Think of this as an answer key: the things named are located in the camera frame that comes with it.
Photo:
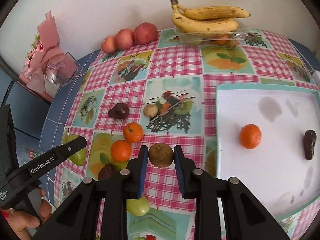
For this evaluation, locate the large red apple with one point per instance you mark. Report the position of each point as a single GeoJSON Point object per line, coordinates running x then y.
{"type": "Point", "coordinates": [145, 33]}

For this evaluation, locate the white teal-rimmed tray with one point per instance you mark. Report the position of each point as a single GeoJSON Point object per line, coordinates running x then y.
{"type": "Point", "coordinates": [276, 171]}

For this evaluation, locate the orange fruit in box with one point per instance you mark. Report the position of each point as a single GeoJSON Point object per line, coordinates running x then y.
{"type": "Point", "coordinates": [222, 40]}

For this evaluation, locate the pink paper flower bouquet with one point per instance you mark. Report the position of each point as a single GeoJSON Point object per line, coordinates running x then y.
{"type": "Point", "coordinates": [46, 47]}

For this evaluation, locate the small red apple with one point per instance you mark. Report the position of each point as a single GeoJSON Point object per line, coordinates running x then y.
{"type": "Point", "coordinates": [108, 45]}

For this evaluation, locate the green apple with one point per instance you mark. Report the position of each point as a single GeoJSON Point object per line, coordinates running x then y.
{"type": "Point", "coordinates": [138, 207]}
{"type": "Point", "coordinates": [79, 157]}

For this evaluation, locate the lower yellow banana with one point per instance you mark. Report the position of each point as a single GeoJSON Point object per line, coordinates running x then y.
{"type": "Point", "coordinates": [189, 25]}

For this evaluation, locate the dark avocado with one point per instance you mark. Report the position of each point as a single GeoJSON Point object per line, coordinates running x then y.
{"type": "Point", "coordinates": [309, 141]}
{"type": "Point", "coordinates": [119, 111]}
{"type": "Point", "coordinates": [107, 171]}

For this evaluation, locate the upper yellow banana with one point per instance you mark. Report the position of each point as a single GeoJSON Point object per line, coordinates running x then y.
{"type": "Point", "coordinates": [212, 13]}

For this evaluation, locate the clear glass vase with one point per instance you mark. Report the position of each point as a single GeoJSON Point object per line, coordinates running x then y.
{"type": "Point", "coordinates": [63, 72]}

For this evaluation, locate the orange tangerine on tray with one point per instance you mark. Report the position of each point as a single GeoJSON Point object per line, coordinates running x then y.
{"type": "Point", "coordinates": [250, 136]}

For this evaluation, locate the dark avocado on tray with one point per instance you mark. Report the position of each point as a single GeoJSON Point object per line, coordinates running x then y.
{"type": "Point", "coordinates": [309, 141]}

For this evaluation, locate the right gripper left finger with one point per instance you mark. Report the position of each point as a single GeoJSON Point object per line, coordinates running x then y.
{"type": "Point", "coordinates": [96, 204]}

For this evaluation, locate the orange tangerine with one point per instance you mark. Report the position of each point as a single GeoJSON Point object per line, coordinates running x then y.
{"type": "Point", "coordinates": [133, 132]}
{"type": "Point", "coordinates": [121, 150]}
{"type": "Point", "coordinates": [250, 136]}

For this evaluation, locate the pink checkered fruit tablecloth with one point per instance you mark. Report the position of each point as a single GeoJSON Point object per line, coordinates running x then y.
{"type": "Point", "coordinates": [181, 80]}

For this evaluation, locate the clear plastic fruit box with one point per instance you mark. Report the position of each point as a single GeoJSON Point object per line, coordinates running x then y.
{"type": "Point", "coordinates": [236, 38]}

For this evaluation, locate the middle red apple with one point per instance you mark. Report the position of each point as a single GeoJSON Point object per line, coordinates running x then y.
{"type": "Point", "coordinates": [124, 39]}

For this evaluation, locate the yellow banana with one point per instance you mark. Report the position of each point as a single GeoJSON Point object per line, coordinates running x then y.
{"type": "Point", "coordinates": [212, 13]}
{"type": "Point", "coordinates": [189, 25]}

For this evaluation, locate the left hand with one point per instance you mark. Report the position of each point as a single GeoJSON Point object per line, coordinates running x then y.
{"type": "Point", "coordinates": [20, 221]}

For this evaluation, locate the dark avocado on cloth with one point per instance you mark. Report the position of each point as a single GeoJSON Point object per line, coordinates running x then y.
{"type": "Point", "coordinates": [119, 111]}

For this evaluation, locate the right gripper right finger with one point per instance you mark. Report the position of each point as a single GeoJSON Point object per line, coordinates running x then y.
{"type": "Point", "coordinates": [223, 202]}

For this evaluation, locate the small tan fruit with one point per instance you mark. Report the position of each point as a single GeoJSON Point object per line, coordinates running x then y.
{"type": "Point", "coordinates": [150, 110]}

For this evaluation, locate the brown kiwi fruit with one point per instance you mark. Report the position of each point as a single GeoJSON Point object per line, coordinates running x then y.
{"type": "Point", "coordinates": [161, 155]}

